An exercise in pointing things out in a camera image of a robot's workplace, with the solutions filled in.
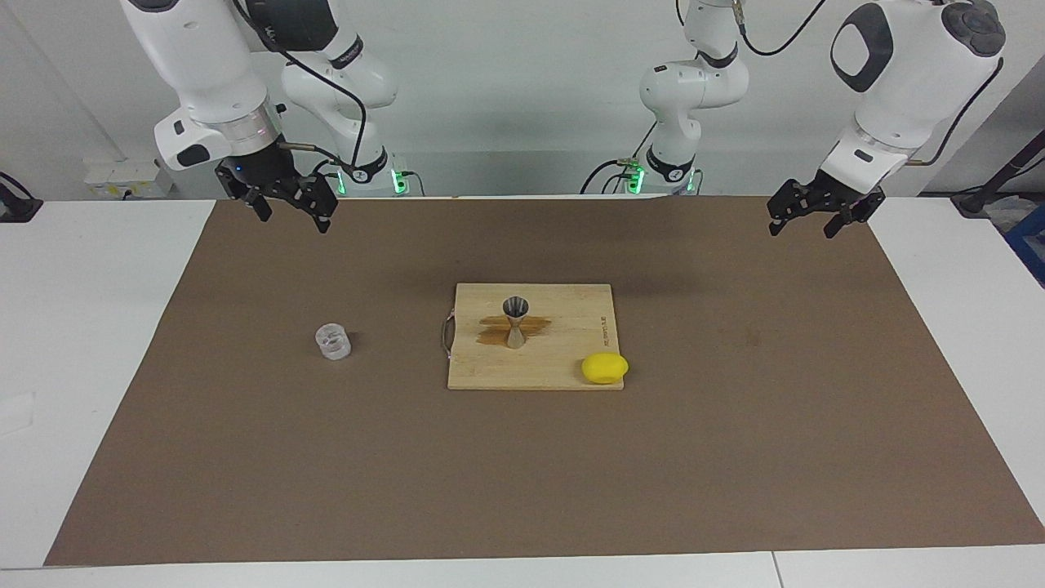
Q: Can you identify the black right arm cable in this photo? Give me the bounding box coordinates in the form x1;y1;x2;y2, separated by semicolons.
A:
233;0;366;164

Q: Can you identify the metal double jigger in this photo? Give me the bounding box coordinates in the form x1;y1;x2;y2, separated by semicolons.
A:
502;296;530;350

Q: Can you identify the small clear glass cup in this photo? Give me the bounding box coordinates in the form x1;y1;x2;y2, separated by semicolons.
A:
315;323;352;361

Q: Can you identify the wooden cutting board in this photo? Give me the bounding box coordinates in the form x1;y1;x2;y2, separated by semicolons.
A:
442;283;625;391

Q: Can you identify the white wall socket box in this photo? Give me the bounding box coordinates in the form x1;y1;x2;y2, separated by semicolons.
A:
83;159;175;199

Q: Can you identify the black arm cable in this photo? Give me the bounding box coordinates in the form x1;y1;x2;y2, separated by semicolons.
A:
735;0;1007;168
233;0;366;164

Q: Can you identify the black stand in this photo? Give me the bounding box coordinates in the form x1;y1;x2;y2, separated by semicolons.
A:
951;131;1045;217

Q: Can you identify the blue crate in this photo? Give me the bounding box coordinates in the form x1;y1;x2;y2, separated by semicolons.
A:
1003;203;1045;287

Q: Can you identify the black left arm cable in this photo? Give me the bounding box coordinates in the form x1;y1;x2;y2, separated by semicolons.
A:
735;0;1007;168

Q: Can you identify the black clamp mount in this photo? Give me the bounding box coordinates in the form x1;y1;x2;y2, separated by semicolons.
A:
0;171;43;223

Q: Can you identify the brown table mat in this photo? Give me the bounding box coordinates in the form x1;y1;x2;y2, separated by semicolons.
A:
45;196;1045;566

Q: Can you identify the black left base cable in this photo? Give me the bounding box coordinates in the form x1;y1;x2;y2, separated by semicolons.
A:
580;122;658;195

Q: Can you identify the white paper label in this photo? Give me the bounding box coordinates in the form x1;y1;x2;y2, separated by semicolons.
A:
0;392;37;435

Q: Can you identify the yellow lemon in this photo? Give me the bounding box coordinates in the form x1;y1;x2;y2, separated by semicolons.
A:
581;353;629;385

